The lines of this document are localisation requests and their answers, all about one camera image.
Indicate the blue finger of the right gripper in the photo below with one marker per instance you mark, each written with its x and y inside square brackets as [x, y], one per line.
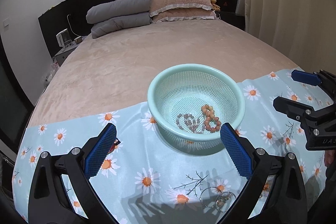
[294, 110]
[305, 78]

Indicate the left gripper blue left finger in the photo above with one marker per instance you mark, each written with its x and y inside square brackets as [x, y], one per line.
[48, 199]

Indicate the pink frilled pillow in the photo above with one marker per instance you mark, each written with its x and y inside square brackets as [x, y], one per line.
[158, 6]
[184, 14]

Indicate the lower grey folded blanket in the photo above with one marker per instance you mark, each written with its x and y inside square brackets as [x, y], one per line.
[120, 23]

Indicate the upper pink frilled pillow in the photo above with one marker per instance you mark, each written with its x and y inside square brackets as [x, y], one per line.
[158, 6]

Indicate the brown teddy bear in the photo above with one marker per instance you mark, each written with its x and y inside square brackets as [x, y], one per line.
[214, 5]

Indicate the lower pink frilled pillow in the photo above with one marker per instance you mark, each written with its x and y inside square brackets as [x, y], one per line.
[184, 14]

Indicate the beige bed cover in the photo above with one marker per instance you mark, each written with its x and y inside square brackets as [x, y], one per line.
[114, 71]

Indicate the upper grey folded blanket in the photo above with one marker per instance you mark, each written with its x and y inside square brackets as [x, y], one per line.
[105, 11]

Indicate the grey folded blanket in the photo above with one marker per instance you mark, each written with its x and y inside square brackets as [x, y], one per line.
[120, 23]
[105, 11]

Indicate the mint green plastic basket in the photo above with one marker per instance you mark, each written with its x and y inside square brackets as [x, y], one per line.
[190, 102]

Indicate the bedside table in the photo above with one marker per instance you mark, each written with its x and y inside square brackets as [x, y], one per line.
[61, 56]

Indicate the cream window curtain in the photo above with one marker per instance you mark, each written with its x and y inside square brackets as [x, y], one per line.
[302, 30]

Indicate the daisy print blue cloth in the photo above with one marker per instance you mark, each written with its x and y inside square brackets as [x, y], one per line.
[148, 180]

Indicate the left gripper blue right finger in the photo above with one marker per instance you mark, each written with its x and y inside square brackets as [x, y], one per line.
[286, 201]

